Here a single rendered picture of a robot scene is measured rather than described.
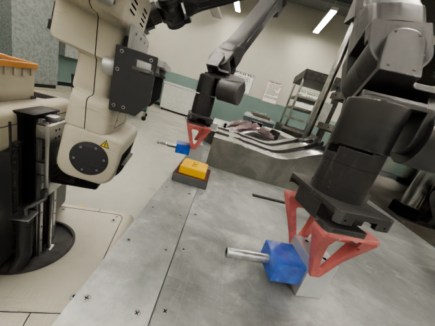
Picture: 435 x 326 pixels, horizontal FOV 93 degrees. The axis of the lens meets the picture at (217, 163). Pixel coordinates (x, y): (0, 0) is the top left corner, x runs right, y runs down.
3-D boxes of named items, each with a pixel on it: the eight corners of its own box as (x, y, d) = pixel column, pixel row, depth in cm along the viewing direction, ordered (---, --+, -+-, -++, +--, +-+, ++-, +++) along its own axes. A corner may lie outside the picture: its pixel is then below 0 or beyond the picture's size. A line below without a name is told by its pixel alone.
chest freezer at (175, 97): (204, 119, 776) (211, 95, 748) (199, 121, 703) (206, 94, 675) (167, 108, 788) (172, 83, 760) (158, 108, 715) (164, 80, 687)
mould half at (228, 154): (205, 165, 61) (217, 121, 57) (212, 145, 86) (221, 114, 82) (361, 211, 63) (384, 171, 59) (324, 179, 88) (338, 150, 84)
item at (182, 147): (154, 152, 58) (158, 134, 57) (156, 147, 63) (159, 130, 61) (199, 162, 62) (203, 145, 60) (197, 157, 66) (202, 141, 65)
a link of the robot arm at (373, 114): (344, 90, 24) (363, 82, 19) (410, 105, 23) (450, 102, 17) (321, 145, 26) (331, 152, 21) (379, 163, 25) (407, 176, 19)
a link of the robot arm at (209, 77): (206, 73, 59) (197, 68, 54) (228, 78, 57) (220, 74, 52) (200, 97, 61) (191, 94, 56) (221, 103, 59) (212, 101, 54)
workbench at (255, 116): (232, 147, 470) (245, 109, 444) (238, 136, 651) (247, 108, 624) (262, 157, 465) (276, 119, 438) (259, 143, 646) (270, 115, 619)
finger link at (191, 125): (202, 147, 65) (210, 118, 62) (204, 154, 58) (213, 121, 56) (180, 141, 63) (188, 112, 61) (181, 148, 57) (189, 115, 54)
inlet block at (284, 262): (222, 286, 24) (236, 249, 22) (218, 253, 29) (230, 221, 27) (320, 299, 26) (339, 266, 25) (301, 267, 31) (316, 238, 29)
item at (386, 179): (351, 178, 116) (367, 149, 110) (329, 163, 141) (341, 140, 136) (433, 203, 117) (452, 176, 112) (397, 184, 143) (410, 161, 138)
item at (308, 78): (271, 158, 478) (308, 65, 416) (267, 146, 625) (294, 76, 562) (311, 171, 471) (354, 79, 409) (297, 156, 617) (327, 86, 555)
